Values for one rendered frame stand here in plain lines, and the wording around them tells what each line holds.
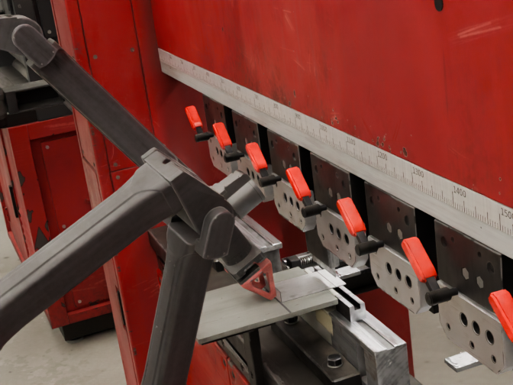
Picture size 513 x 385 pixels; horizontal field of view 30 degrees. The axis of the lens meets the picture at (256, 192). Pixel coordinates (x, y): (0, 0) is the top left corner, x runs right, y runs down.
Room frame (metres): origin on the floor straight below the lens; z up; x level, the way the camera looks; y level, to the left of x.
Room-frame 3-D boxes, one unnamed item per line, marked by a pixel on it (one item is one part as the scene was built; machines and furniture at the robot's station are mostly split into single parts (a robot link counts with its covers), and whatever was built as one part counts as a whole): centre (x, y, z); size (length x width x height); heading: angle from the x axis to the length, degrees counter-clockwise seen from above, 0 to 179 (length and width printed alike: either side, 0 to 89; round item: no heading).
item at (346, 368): (1.58, -0.06, 0.89); 0.30 x 0.05 x 0.03; 18
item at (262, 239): (2.16, 0.07, 0.92); 0.50 x 0.06 x 0.10; 18
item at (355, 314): (1.61, -0.12, 0.99); 0.20 x 0.03 x 0.03; 18
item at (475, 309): (1.09, -0.28, 1.20); 0.15 x 0.09 x 0.17; 18
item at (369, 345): (1.59, -0.12, 0.92); 0.39 x 0.06 x 0.10; 18
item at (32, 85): (2.79, 0.56, 1.18); 0.40 x 0.24 x 0.07; 18
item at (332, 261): (1.64, -0.11, 1.07); 0.10 x 0.02 x 0.10; 18
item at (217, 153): (2.04, 0.03, 1.20); 0.15 x 0.09 x 0.17; 18
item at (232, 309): (1.59, 0.04, 1.00); 0.26 x 0.18 x 0.01; 108
